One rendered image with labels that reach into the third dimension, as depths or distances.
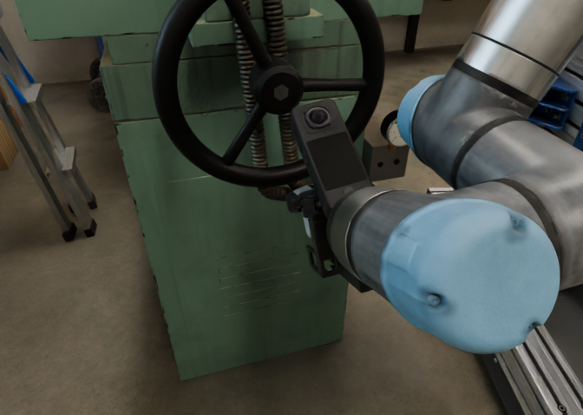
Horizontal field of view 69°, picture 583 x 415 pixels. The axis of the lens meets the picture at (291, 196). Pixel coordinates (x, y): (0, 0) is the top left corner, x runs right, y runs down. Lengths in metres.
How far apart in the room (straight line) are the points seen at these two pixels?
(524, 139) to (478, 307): 0.15
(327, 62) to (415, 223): 0.54
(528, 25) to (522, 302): 0.21
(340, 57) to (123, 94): 0.35
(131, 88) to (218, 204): 0.26
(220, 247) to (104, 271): 0.72
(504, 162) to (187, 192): 0.58
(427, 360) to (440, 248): 1.05
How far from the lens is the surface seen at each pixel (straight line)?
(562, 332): 1.16
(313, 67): 0.74
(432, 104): 0.38
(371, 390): 1.17
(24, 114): 1.49
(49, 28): 0.69
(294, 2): 0.60
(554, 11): 0.37
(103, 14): 0.68
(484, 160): 0.33
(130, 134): 0.73
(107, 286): 1.48
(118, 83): 0.70
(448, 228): 0.21
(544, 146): 0.32
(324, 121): 0.40
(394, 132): 0.78
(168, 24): 0.49
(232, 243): 0.87
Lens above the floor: 0.99
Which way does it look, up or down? 35 degrees down
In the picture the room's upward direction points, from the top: straight up
